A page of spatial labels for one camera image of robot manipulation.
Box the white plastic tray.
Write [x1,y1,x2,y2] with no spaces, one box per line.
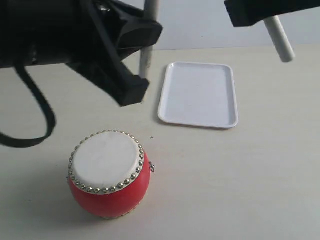
[157,62,239,129]

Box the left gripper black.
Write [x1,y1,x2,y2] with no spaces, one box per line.
[0,0,120,68]

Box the white wooden drumstick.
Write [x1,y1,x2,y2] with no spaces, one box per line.
[138,0,161,79]
[263,15,296,63]

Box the small red drum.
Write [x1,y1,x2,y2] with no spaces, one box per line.
[67,129,155,219]

